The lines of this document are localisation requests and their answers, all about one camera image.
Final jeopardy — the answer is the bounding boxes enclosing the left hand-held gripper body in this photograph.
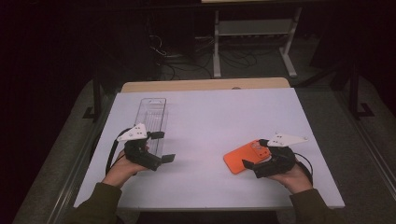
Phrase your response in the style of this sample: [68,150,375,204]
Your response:
[116,123,163,172]

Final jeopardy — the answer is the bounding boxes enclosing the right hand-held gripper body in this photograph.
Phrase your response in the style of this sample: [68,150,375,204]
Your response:
[253,133,309,179]

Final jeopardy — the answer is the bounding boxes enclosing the orange phone case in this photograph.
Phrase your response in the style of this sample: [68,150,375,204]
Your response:
[222,138,272,175]

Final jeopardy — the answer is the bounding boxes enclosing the clear plastic tray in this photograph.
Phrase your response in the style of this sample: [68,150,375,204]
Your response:
[134,97,169,158]

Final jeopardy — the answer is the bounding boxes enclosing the person's right hand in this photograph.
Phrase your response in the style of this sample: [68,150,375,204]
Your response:
[267,161,313,194]

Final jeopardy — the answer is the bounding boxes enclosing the person's left hand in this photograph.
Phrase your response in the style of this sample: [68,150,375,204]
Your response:
[102,149,148,189]

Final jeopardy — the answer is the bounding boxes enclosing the white board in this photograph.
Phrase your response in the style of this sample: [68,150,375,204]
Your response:
[73,88,346,210]

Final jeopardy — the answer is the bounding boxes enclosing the wooden table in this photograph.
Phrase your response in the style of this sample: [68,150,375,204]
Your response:
[120,77,291,93]

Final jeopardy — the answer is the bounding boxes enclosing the black metal stand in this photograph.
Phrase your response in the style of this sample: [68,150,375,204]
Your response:
[348,62,376,120]
[82,77,105,122]

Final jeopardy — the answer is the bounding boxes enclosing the right hand-held gripper cable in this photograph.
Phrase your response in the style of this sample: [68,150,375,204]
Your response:
[293,151,314,185]

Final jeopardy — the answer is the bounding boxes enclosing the hand-held gripper cable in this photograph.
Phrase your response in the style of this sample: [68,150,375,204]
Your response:
[105,128,132,175]
[293,151,314,185]

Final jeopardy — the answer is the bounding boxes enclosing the left hand-held gripper cable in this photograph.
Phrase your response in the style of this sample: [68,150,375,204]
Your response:
[105,128,132,175]

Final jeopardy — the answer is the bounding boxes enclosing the black floor cables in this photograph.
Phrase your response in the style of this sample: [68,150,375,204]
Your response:
[148,34,260,81]

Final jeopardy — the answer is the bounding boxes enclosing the white metal desk frame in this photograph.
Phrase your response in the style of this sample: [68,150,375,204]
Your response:
[213,7,303,78]

